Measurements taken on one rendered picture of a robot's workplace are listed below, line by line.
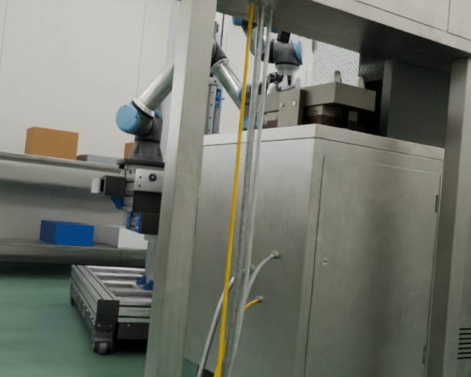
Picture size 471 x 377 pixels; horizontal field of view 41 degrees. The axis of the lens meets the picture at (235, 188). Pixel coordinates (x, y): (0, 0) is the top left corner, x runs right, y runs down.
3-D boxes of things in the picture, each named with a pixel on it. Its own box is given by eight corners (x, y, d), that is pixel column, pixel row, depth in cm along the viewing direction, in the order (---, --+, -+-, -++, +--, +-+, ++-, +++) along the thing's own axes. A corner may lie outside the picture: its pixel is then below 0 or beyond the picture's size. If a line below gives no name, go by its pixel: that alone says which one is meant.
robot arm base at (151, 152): (125, 160, 288) (128, 138, 288) (158, 164, 293) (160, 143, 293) (131, 158, 273) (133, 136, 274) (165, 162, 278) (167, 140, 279)
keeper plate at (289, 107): (282, 128, 199) (285, 93, 199) (302, 126, 191) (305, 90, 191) (276, 126, 198) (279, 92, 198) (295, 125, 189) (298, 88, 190)
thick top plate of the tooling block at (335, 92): (291, 120, 222) (293, 103, 222) (374, 111, 188) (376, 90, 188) (254, 113, 213) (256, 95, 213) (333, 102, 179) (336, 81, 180)
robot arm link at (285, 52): (265, 154, 304) (275, 42, 306) (295, 156, 301) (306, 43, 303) (261, 152, 293) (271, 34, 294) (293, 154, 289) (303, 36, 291)
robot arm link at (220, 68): (198, 54, 283) (258, 140, 270) (188, 48, 272) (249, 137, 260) (217, 37, 280) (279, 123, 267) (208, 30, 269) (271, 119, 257)
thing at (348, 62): (309, 107, 221) (314, 54, 221) (356, 101, 201) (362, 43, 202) (309, 107, 220) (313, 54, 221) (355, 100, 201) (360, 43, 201)
